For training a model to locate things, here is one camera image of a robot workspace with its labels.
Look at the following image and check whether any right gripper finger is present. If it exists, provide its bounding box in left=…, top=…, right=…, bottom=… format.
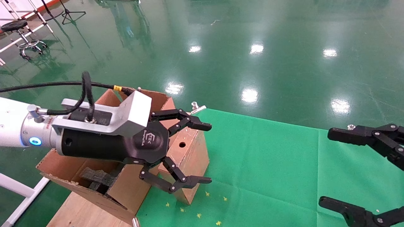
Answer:
left=318, top=195, right=404, bottom=227
left=327, top=124, right=404, bottom=171

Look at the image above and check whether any black tripod stand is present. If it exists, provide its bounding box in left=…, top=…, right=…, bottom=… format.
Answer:
left=58, top=0, right=86, bottom=25

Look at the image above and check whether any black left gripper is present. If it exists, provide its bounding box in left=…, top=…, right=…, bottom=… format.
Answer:
left=57, top=121, right=171, bottom=165

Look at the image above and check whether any white pipe frame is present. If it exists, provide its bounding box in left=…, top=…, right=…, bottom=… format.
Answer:
left=0, top=0, right=54, bottom=65

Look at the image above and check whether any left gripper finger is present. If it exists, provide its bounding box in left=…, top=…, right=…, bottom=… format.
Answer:
left=140, top=156, right=212, bottom=194
left=150, top=108, right=212, bottom=137

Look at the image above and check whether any green table cloth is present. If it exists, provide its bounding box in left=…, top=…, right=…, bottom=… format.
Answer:
left=136, top=108, right=404, bottom=227

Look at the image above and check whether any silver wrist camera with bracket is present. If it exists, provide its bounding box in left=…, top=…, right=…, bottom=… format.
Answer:
left=52, top=90, right=152, bottom=137

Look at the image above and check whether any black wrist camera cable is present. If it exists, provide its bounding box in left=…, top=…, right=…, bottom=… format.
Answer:
left=0, top=71, right=135, bottom=123

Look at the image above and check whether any white table frame tube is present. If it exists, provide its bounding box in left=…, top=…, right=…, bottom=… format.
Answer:
left=0, top=173, right=50, bottom=227

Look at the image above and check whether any large open cardboard carton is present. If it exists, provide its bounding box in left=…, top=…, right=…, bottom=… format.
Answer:
left=36, top=88, right=177, bottom=226

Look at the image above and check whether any black round base stand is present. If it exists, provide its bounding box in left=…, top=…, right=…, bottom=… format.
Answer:
left=40, top=0, right=64, bottom=22

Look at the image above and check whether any small cardboard box with hole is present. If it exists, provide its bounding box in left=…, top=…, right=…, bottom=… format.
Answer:
left=158, top=121, right=210, bottom=205

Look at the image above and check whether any black foam block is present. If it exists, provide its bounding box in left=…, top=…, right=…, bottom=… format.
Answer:
left=79, top=167, right=116, bottom=193

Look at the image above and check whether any black stool chrome base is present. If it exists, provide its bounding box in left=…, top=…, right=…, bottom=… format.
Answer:
left=1, top=20, right=48, bottom=60

